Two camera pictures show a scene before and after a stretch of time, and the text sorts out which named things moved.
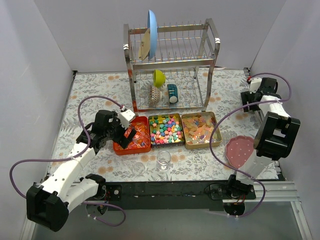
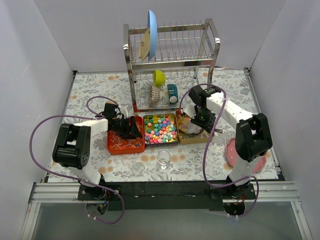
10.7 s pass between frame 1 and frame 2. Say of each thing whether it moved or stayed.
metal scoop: moved
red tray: moved
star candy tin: moved
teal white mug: stayed
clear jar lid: stayed
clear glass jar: stayed
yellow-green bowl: stayed
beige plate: stayed
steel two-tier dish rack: stayed
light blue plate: stayed
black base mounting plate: stayed
